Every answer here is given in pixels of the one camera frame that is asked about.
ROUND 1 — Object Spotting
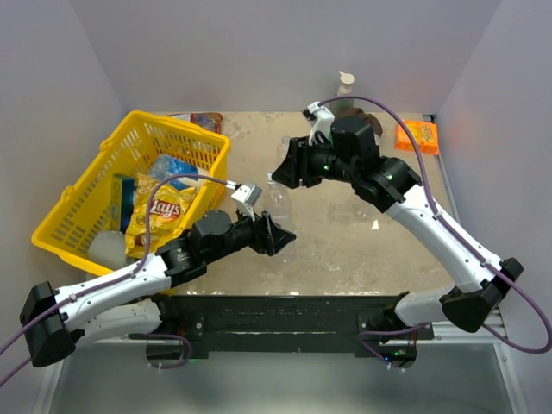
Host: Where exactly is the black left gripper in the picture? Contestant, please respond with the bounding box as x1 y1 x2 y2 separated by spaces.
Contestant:
205 202 296 264

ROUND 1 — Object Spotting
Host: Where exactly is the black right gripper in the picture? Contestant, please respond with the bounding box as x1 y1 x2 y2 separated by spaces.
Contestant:
272 133 358 189

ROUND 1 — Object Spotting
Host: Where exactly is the clear plastic bottle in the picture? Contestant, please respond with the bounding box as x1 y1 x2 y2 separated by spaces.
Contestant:
265 172 297 265
276 135 291 166

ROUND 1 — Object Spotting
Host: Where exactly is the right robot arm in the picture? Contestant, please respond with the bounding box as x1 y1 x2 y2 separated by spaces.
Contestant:
272 116 523 339

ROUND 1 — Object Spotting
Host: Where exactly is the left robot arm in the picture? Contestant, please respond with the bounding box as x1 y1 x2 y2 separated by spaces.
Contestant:
19 210 296 367

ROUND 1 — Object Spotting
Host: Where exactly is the green soap pump bottle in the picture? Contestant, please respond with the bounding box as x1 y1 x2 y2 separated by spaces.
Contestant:
334 71 355 111

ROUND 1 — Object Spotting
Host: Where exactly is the red snack bag behind basket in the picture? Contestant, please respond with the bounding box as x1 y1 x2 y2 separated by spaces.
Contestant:
169 112 223 134

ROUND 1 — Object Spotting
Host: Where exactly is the yellow Lays chips bag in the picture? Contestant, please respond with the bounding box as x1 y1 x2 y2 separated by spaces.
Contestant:
125 173 196 259

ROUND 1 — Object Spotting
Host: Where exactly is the blue white plastic package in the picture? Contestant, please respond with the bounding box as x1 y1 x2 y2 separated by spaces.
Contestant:
147 154 209 191

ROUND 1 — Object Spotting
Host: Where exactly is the orange candy box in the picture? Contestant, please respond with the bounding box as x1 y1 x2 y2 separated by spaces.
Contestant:
395 120 439 155

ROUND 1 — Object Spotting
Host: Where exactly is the yellow plastic shopping basket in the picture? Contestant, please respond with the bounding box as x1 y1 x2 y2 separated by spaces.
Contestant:
32 110 231 276

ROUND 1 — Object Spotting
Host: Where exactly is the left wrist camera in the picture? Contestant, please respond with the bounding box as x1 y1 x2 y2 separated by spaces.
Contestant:
231 184 262 221

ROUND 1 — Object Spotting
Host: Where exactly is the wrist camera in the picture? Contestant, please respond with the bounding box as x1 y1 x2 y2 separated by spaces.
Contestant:
231 184 262 221
302 102 335 146

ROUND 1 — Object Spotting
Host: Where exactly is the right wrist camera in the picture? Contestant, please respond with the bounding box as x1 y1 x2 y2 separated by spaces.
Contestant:
302 102 335 146

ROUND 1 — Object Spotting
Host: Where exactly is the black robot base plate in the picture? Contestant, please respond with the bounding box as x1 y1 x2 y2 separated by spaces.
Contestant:
130 295 434 367

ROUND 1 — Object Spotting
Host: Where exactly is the aluminium frame rail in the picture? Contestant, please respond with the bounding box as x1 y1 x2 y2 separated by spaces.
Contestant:
431 322 529 413

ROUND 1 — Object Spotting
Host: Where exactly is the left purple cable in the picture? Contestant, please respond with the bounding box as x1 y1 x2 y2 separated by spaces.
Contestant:
0 173 238 389

